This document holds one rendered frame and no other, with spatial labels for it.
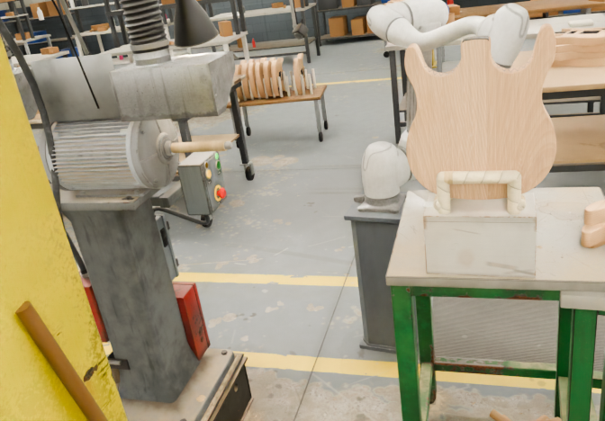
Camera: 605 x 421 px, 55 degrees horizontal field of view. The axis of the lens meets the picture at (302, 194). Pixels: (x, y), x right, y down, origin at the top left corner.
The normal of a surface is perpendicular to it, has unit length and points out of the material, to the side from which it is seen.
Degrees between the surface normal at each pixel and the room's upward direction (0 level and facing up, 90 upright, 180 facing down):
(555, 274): 0
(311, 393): 0
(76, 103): 90
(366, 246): 90
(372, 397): 0
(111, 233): 90
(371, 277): 90
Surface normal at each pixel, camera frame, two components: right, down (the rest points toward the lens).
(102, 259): -0.26, 0.41
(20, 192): 0.96, -0.02
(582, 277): -0.14, -0.91
